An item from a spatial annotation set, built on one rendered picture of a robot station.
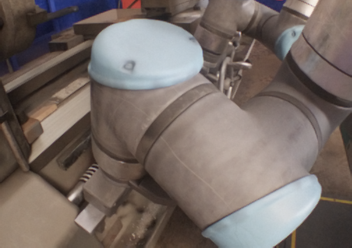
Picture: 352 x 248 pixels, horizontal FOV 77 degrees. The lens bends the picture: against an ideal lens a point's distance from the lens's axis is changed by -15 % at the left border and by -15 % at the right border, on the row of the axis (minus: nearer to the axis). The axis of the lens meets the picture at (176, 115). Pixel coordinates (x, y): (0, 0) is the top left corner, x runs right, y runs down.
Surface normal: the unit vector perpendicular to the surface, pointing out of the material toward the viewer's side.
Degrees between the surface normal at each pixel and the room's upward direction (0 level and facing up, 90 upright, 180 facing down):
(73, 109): 36
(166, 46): 19
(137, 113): 59
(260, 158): 26
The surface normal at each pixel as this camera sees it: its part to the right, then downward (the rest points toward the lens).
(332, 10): -0.96, 0.03
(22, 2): 0.91, 0.11
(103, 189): 0.24, -0.62
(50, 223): 0.44, -0.62
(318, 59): -0.85, 0.25
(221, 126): 0.08, -0.52
